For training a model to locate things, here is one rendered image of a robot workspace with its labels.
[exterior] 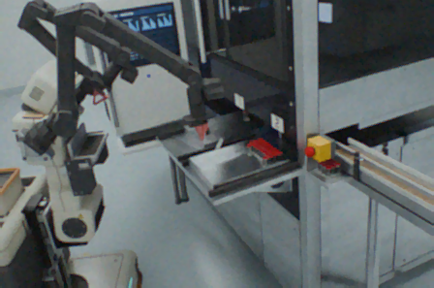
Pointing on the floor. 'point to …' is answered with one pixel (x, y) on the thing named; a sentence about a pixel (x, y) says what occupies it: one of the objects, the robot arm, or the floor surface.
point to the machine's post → (307, 113)
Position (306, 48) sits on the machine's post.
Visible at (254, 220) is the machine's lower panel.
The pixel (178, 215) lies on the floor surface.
